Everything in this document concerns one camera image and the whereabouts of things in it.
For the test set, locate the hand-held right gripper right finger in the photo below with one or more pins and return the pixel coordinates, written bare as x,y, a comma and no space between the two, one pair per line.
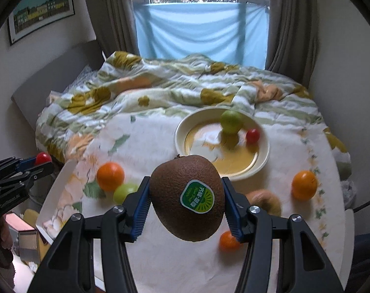
233,213

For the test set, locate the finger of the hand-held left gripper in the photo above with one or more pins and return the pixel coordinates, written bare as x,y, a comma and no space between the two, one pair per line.
7,166
35,172

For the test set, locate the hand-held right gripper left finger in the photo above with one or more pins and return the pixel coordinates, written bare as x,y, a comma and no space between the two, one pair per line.
140,210

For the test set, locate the green round fruit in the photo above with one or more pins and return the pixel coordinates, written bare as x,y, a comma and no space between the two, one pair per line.
231,122
124,193

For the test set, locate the small orange tangerine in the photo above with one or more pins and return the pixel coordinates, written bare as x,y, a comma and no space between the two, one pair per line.
227,242

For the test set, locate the brown kiwi with green sticker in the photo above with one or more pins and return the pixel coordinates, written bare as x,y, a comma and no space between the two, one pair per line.
178,198

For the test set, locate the orange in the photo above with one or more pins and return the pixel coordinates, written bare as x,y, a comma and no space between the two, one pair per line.
304,185
110,177

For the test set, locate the cream yellow plate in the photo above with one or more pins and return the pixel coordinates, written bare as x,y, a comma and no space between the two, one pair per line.
200,128

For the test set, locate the person's left hand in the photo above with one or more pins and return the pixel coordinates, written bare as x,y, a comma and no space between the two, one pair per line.
1,235

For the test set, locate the pink cardboard box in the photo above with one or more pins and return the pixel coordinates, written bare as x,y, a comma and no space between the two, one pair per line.
17,222

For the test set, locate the brown cardboard box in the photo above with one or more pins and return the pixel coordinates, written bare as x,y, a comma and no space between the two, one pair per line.
29,245

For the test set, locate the white floral tablecloth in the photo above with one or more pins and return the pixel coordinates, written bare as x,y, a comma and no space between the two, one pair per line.
148,140

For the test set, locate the grey headboard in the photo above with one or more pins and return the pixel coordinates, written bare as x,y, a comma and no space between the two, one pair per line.
50,76

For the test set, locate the patterned grey pillow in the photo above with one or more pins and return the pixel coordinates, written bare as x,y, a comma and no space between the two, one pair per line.
84,77

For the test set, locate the green striped floral quilt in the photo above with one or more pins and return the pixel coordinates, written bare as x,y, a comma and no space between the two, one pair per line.
160,82

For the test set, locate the dark blue cloth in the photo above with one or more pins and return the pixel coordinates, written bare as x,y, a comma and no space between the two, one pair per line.
365,259

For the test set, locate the grey curtain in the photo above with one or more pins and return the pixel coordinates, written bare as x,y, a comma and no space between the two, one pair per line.
111,12
291,21

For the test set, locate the light blue cloth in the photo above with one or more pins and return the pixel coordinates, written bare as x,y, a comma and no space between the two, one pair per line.
197,30

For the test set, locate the framed wall picture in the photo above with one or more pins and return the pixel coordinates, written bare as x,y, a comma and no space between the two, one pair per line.
41,9

